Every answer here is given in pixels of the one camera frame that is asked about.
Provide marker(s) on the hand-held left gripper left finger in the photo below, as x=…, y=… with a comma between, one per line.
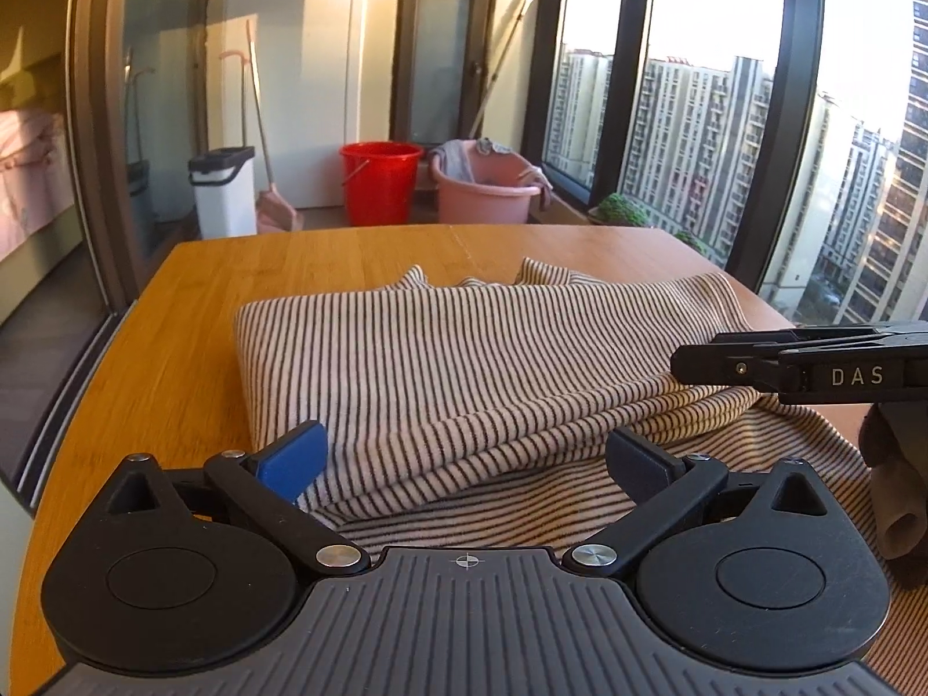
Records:
x=294, y=460

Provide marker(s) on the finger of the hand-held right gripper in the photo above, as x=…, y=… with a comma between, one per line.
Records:
x=797, y=337
x=725, y=365

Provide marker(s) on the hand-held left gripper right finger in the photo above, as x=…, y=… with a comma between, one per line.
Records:
x=629, y=461

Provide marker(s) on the striped knit garment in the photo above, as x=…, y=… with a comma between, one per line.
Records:
x=471, y=362

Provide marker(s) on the person's right hand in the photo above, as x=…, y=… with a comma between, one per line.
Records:
x=895, y=493

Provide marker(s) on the green potted plant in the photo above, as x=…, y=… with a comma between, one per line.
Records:
x=622, y=209
x=690, y=243

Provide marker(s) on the apartment buildings outside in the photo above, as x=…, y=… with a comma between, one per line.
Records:
x=696, y=130

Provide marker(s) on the pink broom with dustpan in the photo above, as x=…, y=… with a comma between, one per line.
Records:
x=275, y=214

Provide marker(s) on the white bin with black lid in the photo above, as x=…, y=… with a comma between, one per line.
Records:
x=225, y=199

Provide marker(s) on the red plastic bucket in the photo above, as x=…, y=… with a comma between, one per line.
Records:
x=381, y=185

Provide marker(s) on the pink plastic basin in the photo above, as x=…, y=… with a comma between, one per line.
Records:
x=482, y=199

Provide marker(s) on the grey cloth in basin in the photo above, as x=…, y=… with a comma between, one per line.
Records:
x=455, y=158

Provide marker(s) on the long wooden pole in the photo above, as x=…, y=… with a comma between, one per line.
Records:
x=507, y=51

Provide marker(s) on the glass sliding door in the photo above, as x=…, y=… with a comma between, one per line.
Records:
x=101, y=123

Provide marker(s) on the grey framed glass sash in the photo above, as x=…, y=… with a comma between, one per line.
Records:
x=442, y=51

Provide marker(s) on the black window frame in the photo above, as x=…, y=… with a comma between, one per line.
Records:
x=787, y=123

